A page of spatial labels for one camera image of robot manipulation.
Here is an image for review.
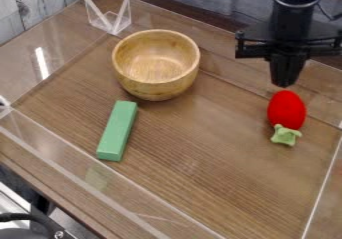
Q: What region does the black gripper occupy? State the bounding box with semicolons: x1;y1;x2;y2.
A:
236;21;342;88

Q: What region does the red plush strawberry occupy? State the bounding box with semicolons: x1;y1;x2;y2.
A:
268;90;308;147

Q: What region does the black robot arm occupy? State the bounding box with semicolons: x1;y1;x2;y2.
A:
236;0;342;88

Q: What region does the wooden bowl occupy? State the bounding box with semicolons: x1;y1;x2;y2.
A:
111;29;201;101

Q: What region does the green rectangular block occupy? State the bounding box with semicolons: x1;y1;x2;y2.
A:
97;101;138;162

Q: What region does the black equipment lower left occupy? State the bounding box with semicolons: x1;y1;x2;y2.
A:
0;207;79;239

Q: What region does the clear acrylic tray wall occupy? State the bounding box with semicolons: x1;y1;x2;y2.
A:
0;0;342;239

